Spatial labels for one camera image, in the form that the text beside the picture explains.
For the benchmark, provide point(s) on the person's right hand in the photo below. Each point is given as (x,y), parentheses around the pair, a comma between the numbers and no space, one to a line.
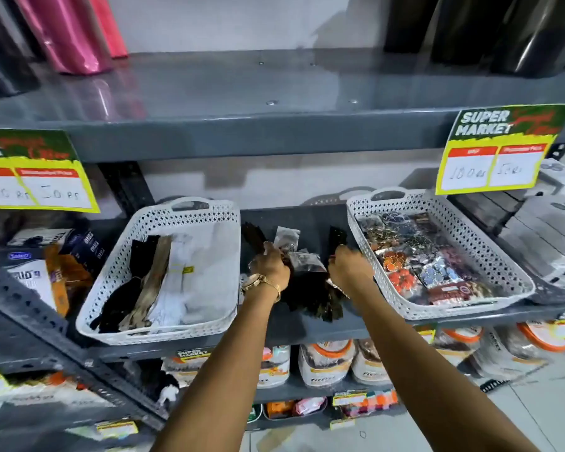
(353,273)

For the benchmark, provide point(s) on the person's left hand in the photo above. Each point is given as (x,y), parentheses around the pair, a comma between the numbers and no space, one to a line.
(269,268)

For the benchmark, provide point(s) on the person's left fingers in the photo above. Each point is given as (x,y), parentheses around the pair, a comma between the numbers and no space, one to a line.
(265,251)

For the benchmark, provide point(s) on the person's right thumb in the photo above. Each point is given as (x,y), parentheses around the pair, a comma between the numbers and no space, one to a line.
(334,267)

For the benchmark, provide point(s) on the clear small plastic packet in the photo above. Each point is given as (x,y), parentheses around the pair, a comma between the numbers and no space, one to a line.
(308,261)
(287,239)

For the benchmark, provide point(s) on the black strip packet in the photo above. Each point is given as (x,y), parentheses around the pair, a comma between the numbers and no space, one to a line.
(338,237)

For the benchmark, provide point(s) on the person's right forearm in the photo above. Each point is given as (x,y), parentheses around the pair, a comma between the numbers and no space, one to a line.
(423,376)

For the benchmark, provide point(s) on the person's left forearm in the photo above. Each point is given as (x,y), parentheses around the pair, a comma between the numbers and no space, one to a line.
(221,371)

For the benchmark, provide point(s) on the gold wristwatch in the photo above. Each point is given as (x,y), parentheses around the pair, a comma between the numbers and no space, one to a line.
(253,281)

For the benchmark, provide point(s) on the pile of dark packets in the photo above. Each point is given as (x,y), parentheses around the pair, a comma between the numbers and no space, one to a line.
(315,296)

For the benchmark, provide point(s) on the white perforated plastic basket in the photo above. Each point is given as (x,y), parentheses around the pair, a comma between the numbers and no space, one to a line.
(489,263)
(216,258)

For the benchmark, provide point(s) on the pile of colourful button packets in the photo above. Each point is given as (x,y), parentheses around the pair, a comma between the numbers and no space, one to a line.
(419,258)

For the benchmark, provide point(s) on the white zipper bundle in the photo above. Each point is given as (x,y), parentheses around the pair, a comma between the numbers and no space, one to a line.
(183,282)

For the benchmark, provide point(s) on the row of white orange bags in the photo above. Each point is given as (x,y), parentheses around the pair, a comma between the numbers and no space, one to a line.
(327,364)

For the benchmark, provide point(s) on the beige zipper bundle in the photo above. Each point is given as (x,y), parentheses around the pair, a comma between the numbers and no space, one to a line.
(153,282)

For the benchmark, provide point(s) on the grey metal shelf rack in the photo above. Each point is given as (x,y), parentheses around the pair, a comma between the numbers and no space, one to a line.
(282,112)

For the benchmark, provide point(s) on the multicolour packets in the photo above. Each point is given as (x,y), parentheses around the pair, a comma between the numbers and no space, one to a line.
(379,402)

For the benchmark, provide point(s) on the black zipper bundle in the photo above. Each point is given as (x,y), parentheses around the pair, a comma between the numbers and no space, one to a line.
(127,291)

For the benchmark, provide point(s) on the orange pink packets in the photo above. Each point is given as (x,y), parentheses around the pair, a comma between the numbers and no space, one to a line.
(294,408)

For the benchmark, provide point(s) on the black white fluffy item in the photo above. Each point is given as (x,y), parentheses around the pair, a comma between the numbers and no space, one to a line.
(168,388)

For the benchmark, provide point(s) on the dark blue box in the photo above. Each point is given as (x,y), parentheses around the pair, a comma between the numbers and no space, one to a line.
(88,249)

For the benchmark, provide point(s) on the yellow price sign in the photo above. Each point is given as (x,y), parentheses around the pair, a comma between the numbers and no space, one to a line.
(494,159)
(37,183)

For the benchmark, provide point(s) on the orange packet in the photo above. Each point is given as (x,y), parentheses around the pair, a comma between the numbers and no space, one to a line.
(68,277)

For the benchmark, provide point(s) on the stack of grey packets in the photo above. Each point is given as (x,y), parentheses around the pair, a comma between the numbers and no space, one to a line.
(541,230)

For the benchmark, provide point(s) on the white black box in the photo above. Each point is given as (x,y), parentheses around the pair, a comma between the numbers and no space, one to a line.
(40,237)

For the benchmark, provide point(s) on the blue white box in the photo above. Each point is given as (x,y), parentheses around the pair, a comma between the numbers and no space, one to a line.
(30,277)

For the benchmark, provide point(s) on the pile of clear orange packets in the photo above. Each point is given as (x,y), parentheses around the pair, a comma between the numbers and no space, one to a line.
(56,390)

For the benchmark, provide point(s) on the black foil roll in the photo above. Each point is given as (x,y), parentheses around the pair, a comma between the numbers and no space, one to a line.
(0,46)
(541,37)
(409,23)

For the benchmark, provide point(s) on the pink foil roll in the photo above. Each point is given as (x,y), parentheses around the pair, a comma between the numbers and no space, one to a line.
(66,32)
(110,23)

